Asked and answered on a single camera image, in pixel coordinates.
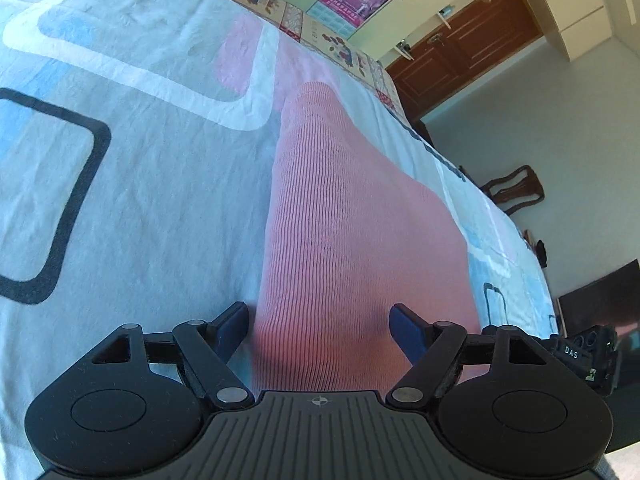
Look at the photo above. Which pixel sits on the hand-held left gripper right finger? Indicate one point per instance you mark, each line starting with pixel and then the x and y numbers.
pixel 405 331

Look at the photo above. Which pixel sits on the pink ribbed shirt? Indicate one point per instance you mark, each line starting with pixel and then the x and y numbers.
pixel 350 235

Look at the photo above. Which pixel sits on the small dark object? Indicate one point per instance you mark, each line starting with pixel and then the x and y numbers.
pixel 540 254

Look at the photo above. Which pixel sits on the pastel patterned bed sheet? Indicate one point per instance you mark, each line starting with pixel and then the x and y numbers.
pixel 150 160

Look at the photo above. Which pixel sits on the cream wall cabinet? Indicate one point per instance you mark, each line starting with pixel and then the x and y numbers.
pixel 570 5

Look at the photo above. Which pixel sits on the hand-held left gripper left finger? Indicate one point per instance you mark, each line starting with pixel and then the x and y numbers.
pixel 235 326

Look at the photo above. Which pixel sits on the black flat panel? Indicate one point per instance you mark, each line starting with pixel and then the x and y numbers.
pixel 605 295

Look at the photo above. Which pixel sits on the dark wooden chair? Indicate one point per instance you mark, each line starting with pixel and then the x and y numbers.
pixel 515 190

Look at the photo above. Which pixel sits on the brown wooden door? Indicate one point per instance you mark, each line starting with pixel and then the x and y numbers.
pixel 465 45

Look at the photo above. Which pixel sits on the floral patchwork bed cover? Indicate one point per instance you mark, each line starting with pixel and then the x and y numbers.
pixel 325 40

